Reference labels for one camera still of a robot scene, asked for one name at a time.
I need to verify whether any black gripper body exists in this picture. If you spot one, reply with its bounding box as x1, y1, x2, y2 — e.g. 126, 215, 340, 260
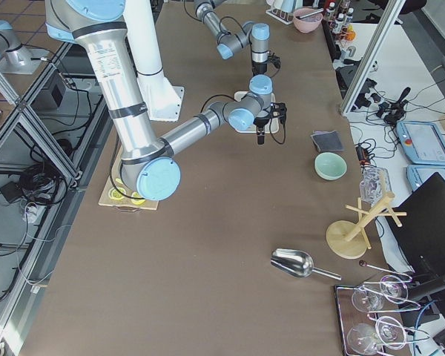
251, 51, 281, 76
254, 102, 287, 128

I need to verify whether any beige rabbit tray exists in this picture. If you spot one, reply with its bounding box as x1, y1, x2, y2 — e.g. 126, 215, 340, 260
234, 91, 280, 134

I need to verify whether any grey folded cloth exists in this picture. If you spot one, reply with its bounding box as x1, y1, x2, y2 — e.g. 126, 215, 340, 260
311, 131, 344, 153

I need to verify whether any pink bowl with ice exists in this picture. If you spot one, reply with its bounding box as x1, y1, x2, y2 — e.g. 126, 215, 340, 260
293, 7, 323, 33

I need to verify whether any mint green bowl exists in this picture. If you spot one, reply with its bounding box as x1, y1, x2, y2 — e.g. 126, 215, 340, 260
314, 152, 347, 180

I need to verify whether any clear glass jar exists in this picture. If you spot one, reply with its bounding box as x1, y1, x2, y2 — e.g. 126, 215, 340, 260
360, 168, 392, 205

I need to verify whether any metal scoop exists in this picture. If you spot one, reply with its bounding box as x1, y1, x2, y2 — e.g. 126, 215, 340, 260
271, 248, 342, 280

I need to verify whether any wooden mug tree stand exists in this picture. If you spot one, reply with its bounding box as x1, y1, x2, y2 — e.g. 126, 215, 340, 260
326, 191, 407, 259

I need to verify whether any lemon slice lower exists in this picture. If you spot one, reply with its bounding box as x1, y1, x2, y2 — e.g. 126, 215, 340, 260
131, 191, 146, 205

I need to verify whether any lemon slice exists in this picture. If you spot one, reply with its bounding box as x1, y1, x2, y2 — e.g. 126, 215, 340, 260
131, 191, 146, 205
108, 187, 126, 201

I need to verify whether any upper teach pendant tablet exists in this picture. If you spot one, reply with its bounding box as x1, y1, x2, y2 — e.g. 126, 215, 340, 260
396, 121, 445, 165

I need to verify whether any teach pendant tablet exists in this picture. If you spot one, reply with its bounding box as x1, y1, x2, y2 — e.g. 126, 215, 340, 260
396, 121, 445, 165
406, 165, 445, 191

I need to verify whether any lower teach pendant tablet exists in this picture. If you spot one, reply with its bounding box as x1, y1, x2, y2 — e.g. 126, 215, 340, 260
406, 165, 445, 191

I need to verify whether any bamboo cutting board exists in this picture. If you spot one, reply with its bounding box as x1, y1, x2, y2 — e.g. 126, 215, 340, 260
98, 148, 159, 211

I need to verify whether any lemon slice upper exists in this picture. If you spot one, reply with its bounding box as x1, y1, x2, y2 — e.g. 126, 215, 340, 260
108, 187, 126, 201

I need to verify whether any black monitor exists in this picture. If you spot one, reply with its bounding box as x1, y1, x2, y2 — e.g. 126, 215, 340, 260
389, 173, 445, 275

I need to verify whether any wine glass upper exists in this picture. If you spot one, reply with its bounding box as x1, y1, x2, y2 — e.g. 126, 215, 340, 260
352, 274, 408, 312

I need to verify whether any wine glass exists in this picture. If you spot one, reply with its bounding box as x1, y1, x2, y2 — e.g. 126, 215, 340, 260
346, 316, 407, 355
352, 274, 408, 312

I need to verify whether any wine glass lower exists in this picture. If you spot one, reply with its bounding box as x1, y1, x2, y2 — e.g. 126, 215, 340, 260
346, 316, 407, 355

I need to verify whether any aluminium frame post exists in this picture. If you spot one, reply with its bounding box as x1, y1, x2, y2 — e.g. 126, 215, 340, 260
339, 0, 406, 117

